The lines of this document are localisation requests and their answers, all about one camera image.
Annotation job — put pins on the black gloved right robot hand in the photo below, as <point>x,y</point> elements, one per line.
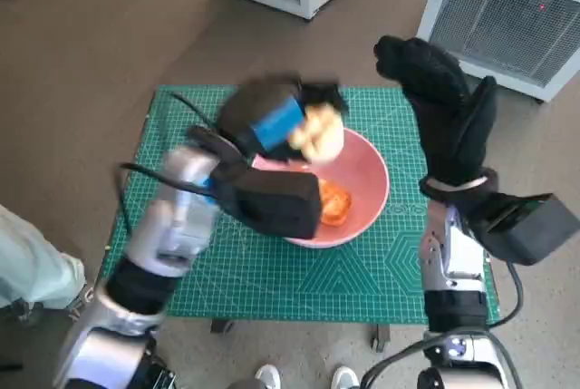
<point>453,126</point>

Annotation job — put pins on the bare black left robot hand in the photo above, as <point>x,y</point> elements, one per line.
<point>272,121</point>

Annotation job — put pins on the round toy bread bun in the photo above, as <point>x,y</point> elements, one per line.
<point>321,139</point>

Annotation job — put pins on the square orange toy bread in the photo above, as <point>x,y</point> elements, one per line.
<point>337,203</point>

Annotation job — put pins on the pink bowl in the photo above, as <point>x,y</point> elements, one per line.
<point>362,180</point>

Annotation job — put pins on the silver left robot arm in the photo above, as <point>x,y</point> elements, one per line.
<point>176,226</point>

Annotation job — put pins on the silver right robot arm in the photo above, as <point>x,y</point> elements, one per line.
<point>453,262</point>

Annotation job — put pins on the large white mesh cabinet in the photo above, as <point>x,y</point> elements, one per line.
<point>498,22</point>

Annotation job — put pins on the green cutting mat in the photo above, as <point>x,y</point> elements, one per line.
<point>317,280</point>

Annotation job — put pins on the black table foot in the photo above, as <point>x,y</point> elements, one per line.
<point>222,324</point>
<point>380,337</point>

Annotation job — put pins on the person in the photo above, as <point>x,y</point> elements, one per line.
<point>27,262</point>
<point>268,375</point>

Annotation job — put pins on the black robot waist module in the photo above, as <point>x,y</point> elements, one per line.
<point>158,371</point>

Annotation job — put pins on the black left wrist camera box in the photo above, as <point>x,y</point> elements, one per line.
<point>272,203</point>

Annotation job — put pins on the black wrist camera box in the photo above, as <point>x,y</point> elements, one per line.
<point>530,235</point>
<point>272,203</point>

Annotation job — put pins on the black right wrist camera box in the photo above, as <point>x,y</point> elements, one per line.
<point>530,235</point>

